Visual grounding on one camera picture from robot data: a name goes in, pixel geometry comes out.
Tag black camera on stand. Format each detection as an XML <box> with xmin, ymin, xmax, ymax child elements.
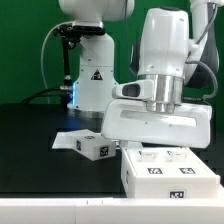
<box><xmin>53</xmin><ymin>21</ymin><xmax>105</xmax><ymax>106</ymax></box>

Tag grey camera cable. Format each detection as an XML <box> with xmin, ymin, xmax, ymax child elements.
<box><xmin>40</xmin><ymin>22</ymin><xmax>73</xmax><ymax>90</ymax></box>

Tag white L-shaped fence wall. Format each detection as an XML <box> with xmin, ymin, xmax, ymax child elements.
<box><xmin>0</xmin><ymin>159</ymin><xmax>224</xmax><ymax>224</ymax></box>

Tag small white cabinet block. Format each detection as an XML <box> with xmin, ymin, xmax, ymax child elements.
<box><xmin>69</xmin><ymin>129</ymin><xmax>116</xmax><ymax>161</ymax></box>

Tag white marker base sheet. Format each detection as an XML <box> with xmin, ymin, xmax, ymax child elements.
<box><xmin>51</xmin><ymin>131</ymin><xmax>144</xmax><ymax>151</ymax></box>

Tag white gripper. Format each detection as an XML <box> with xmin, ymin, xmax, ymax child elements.
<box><xmin>101</xmin><ymin>99</ymin><xmax>212</xmax><ymax>149</ymax></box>

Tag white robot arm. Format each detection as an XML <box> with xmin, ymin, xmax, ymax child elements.
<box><xmin>101</xmin><ymin>0</ymin><xmax>224</xmax><ymax>148</ymax></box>

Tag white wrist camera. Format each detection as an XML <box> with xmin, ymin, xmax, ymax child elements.
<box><xmin>112</xmin><ymin>80</ymin><xmax>154</xmax><ymax>100</ymax></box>

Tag white cabinet door panel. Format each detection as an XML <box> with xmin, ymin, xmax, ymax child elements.
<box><xmin>165</xmin><ymin>148</ymin><xmax>220</xmax><ymax>180</ymax></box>

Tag white cabinet top panel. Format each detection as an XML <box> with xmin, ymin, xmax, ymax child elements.
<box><xmin>122</xmin><ymin>147</ymin><xmax>174</xmax><ymax>184</ymax></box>

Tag white cabinet body box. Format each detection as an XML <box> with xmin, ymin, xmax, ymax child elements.
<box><xmin>121</xmin><ymin>147</ymin><xmax>221</xmax><ymax>199</ymax></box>

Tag black power cable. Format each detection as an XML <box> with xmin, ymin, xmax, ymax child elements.
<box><xmin>21</xmin><ymin>88</ymin><xmax>73</xmax><ymax>106</ymax></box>

